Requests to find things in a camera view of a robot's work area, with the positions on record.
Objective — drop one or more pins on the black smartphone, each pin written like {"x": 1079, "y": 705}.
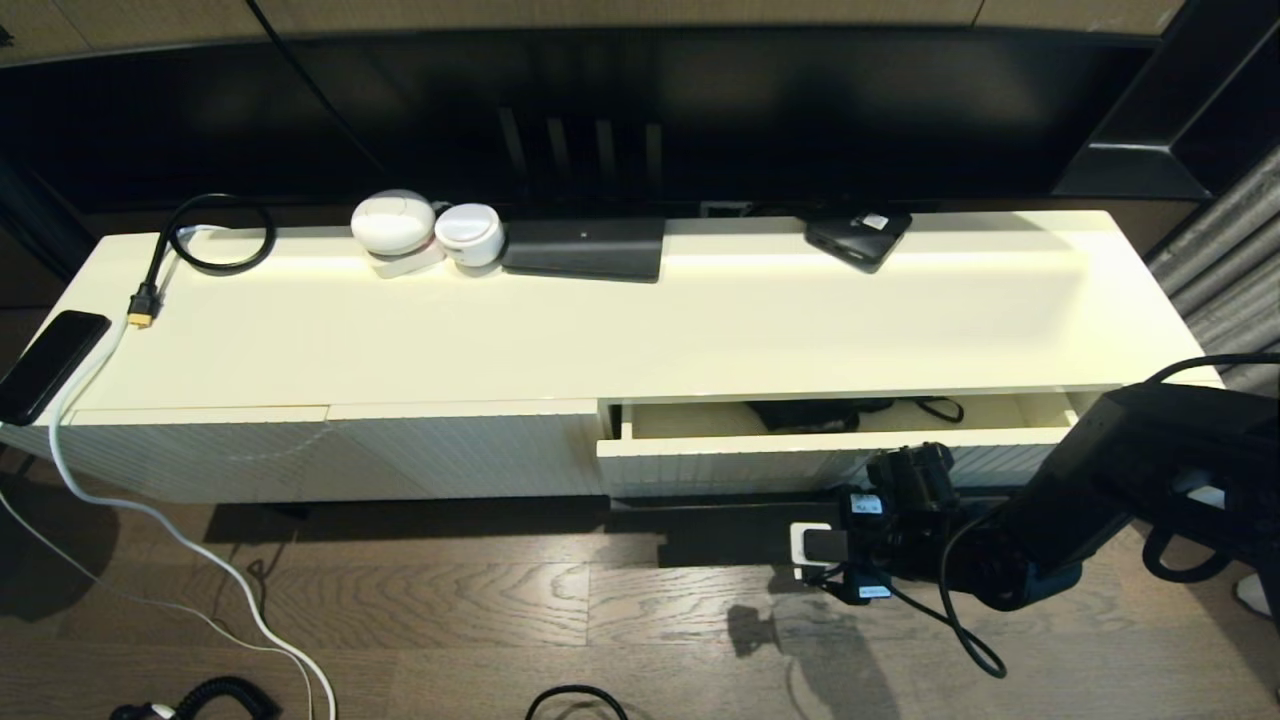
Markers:
{"x": 50, "y": 367}

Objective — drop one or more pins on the cream TV cabinet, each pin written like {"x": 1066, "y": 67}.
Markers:
{"x": 450, "y": 340}

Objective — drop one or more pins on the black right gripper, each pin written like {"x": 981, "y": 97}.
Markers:
{"x": 868, "y": 540}

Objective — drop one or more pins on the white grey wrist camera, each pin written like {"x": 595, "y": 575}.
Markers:
{"x": 818, "y": 548}

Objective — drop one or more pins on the dark grey flat box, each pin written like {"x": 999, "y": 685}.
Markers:
{"x": 583, "y": 250}

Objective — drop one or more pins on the small black set-top box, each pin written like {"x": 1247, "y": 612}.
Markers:
{"x": 860, "y": 240}

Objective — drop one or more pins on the white fabric lump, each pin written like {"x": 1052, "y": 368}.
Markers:
{"x": 1255, "y": 595}

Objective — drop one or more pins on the large white round device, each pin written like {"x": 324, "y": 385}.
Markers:
{"x": 392, "y": 222}

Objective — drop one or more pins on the black television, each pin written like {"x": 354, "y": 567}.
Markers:
{"x": 700, "y": 100}

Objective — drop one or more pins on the small white round device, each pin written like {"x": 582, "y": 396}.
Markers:
{"x": 468, "y": 234}

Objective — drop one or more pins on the black umbrella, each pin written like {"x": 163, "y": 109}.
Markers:
{"x": 800, "y": 412}

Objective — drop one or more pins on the black wall shelf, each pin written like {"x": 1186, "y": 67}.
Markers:
{"x": 1200, "y": 60}

